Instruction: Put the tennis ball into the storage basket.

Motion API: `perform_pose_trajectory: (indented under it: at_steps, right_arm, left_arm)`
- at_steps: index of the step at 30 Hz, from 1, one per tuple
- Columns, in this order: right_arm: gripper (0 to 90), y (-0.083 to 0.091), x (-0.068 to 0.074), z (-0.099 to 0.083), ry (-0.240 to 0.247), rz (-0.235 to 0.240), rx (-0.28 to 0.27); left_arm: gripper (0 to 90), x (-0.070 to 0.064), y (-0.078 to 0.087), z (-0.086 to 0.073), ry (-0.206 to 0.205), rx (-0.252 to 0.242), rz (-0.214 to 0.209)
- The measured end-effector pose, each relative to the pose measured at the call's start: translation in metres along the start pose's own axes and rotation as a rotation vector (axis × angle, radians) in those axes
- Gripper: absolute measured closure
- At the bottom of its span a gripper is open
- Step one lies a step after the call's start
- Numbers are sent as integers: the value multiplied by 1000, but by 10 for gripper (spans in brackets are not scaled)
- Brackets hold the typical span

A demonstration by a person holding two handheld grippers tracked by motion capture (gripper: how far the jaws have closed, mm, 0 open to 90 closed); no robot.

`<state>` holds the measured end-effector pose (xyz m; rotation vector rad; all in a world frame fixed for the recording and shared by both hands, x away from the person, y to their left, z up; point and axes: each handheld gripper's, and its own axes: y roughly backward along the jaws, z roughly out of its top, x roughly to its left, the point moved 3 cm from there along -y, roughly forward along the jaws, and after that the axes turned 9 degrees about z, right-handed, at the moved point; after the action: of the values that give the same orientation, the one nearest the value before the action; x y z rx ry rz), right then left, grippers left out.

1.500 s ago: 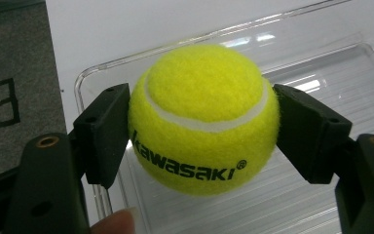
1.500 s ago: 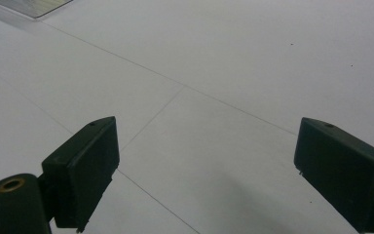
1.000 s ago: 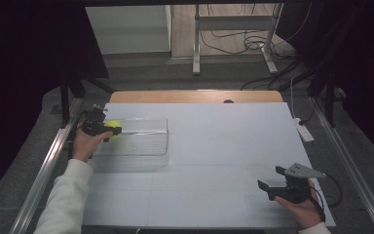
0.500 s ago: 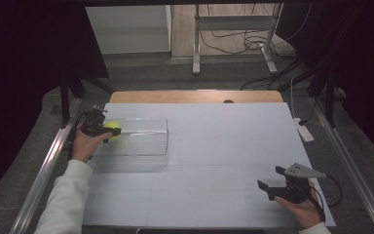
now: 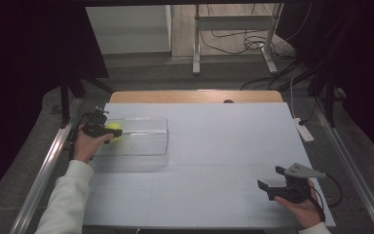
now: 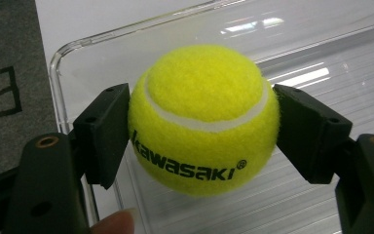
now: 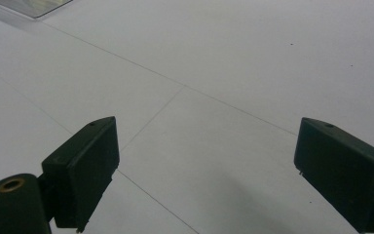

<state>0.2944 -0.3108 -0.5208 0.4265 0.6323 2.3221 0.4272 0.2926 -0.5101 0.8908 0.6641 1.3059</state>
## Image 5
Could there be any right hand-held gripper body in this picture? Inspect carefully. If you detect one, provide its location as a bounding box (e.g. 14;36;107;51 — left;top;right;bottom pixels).
279;162;327;205

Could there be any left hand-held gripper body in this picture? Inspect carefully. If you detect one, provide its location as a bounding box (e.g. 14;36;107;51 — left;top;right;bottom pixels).
83;106;110;138

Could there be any yellow tennis ball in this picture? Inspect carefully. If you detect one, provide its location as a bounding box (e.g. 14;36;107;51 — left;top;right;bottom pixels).
105;121;123;141

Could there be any clear plastic box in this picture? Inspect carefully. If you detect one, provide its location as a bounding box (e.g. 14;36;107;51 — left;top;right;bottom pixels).
92;117;169;168

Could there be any person's left hand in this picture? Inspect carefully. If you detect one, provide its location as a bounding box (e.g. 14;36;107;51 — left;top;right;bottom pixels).
72;125;115;165

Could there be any person's right hand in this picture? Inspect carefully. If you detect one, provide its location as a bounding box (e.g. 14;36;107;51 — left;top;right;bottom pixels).
274;179;325;230

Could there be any black stand leg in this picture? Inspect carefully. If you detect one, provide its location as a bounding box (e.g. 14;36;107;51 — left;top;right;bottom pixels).
306;69;339;129
58;75;115;129

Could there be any white power strip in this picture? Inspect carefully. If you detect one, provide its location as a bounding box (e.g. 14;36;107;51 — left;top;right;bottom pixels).
292;117;316;143

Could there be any white board table cover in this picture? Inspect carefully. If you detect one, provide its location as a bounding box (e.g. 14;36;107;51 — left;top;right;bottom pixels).
83;102;337;227

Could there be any wooden table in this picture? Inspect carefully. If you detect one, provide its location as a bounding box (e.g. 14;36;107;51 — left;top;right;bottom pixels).
109;90;284;104

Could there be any black curtain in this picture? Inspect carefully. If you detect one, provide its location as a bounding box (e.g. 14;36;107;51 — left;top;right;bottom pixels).
0;0;110;209
276;0;374;164

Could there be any white cabinet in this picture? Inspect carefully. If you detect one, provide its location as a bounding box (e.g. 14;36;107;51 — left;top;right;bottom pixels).
85;4;173;56

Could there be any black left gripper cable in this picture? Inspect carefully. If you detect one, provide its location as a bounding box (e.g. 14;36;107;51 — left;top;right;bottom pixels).
67;111;95;161

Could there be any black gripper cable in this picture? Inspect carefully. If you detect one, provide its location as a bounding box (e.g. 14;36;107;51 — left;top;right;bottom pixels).
310;173;343;222
67;111;95;161

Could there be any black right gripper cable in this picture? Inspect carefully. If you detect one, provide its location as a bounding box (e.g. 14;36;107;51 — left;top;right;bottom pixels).
310;173;343;222

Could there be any aluminium rail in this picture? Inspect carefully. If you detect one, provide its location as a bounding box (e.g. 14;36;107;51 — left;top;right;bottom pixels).
9;97;84;234
311;97;374;234

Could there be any black plug cable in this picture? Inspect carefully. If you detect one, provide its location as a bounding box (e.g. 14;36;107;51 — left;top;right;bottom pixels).
299;97;318;127

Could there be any white power strip cable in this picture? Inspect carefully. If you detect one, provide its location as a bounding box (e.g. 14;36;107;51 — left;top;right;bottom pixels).
288;76;298;120

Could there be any grey metal desk frame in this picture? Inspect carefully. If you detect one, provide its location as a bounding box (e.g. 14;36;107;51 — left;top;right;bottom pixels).
192;3;283;76

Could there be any tangle of black floor cables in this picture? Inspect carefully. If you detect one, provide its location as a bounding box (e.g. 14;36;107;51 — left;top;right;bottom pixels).
199;3;314;57

